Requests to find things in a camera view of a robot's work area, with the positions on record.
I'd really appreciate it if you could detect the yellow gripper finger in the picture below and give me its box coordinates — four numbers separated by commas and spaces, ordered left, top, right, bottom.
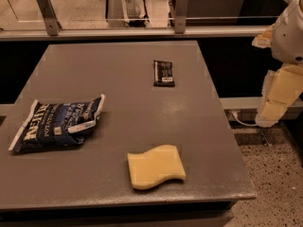
252, 26, 274, 48
255, 63, 303, 128

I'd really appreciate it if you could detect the black rxbar chocolate bar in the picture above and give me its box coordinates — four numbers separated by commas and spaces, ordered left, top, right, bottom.
153, 61, 175, 87

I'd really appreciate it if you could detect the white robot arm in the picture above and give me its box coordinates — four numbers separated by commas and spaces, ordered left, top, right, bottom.
252, 0, 303, 128

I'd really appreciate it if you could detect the blue potato chip bag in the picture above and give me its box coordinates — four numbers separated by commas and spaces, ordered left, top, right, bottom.
9, 94, 105, 153

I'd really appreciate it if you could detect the yellow wavy sponge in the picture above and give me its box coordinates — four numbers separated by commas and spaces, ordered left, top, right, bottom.
127, 145, 187, 190

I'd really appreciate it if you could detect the horizontal metal rail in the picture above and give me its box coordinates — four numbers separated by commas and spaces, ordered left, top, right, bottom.
0, 26, 268, 42

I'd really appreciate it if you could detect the white cable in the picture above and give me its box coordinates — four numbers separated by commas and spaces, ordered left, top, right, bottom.
231, 110, 258, 127

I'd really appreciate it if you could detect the right metal rail bracket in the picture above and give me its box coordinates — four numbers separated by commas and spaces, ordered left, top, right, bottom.
174, 0, 188, 34

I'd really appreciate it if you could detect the metal rail bracket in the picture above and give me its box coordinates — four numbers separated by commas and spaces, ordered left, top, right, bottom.
174, 0, 188, 34
36, 0, 62, 36

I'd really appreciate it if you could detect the left metal rail bracket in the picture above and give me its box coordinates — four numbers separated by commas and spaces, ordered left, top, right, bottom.
36, 0, 62, 36

